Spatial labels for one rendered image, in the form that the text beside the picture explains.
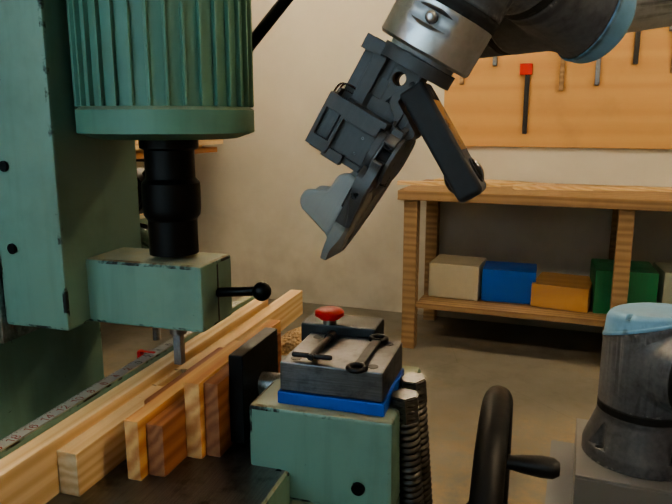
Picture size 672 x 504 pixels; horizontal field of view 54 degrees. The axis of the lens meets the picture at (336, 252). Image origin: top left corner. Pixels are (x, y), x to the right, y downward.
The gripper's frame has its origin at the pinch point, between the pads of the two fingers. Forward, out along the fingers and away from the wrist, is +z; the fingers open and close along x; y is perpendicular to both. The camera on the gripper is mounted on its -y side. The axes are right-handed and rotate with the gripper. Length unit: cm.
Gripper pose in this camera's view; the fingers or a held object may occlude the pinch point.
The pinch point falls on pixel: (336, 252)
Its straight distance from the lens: 65.7
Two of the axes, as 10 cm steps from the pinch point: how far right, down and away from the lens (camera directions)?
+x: -3.1, 1.8, -9.3
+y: -8.2, -5.4, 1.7
